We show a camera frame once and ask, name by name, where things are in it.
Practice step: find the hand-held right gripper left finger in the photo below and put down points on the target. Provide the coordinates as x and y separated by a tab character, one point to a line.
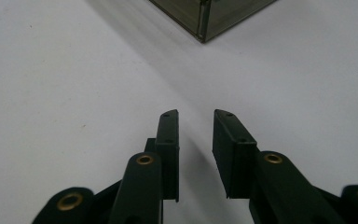
166	155

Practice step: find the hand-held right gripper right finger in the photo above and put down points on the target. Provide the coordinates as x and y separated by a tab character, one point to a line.
236	161

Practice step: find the dark transparent box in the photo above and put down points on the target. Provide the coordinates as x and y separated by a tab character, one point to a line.
205	15

